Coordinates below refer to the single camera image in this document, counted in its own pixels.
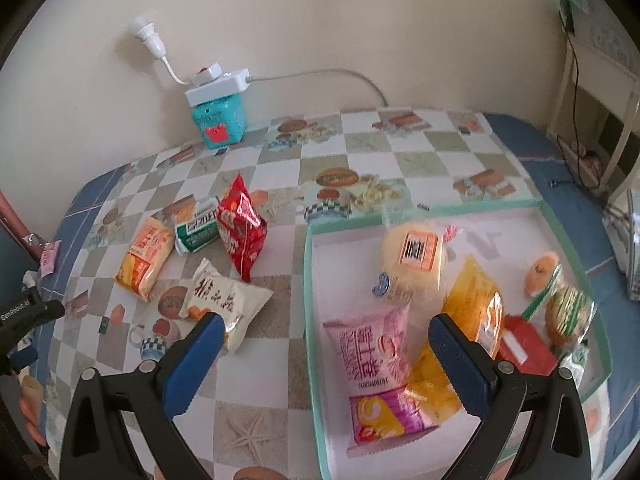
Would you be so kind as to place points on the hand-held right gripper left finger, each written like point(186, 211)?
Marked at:
point(192, 365)

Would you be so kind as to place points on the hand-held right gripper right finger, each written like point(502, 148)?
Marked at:
point(457, 365)

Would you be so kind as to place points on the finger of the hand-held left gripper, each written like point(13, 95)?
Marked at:
point(25, 358)
point(50, 310)

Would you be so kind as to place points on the yellow bread packet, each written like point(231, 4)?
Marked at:
point(472, 300)

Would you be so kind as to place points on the red snack packet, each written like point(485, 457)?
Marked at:
point(525, 347)

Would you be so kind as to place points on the pink snack packet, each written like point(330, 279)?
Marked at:
point(372, 360)

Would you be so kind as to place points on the round bread packet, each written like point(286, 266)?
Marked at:
point(415, 270)

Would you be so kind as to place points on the orange snack packet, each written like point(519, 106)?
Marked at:
point(145, 255)

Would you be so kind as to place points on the green striped burger packet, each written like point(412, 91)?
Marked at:
point(567, 310)

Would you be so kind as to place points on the orange bun packet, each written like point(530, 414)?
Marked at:
point(540, 272)

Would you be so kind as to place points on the green white snack packet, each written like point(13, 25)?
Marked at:
point(197, 230)

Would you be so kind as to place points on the teal-edged white tray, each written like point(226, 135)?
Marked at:
point(350, 280)

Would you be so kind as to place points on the red crimped snack bag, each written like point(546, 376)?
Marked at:
point(242, 230)

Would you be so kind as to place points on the small pink packet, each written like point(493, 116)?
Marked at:
point(48, 259)

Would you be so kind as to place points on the pink pole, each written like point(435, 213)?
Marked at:
point(12, 225)

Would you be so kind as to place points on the checkered printed tablecloth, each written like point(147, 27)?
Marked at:
point(280, 195)

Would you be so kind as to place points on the clear plastic container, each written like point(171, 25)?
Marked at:
point(625, 240)

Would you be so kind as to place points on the teal box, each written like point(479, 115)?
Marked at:
point(220, 117)

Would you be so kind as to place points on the white power strip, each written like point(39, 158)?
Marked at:
point(215, 89)

